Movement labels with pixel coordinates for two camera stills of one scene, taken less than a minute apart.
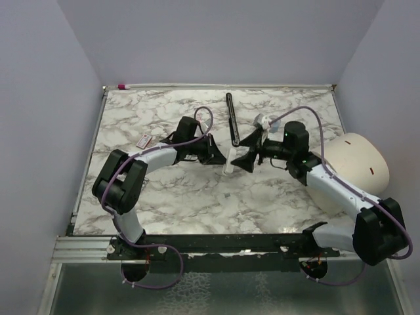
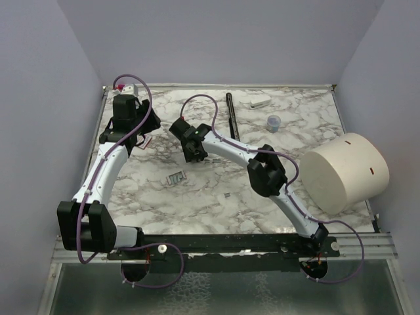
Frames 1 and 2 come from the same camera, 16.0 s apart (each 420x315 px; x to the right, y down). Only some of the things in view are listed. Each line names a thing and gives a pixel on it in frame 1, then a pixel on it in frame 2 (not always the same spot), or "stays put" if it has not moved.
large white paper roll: x=357 y=161 stays put
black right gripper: x=252 y=140 → x=190 y=158
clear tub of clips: x=275 y=125 stays put
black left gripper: x=215 y=156 → x=151 y=124
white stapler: x=230 y=167 → x=260 y=102
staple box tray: x=146 y=180 → x=176 y=178
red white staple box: x=144 y=141 stays put
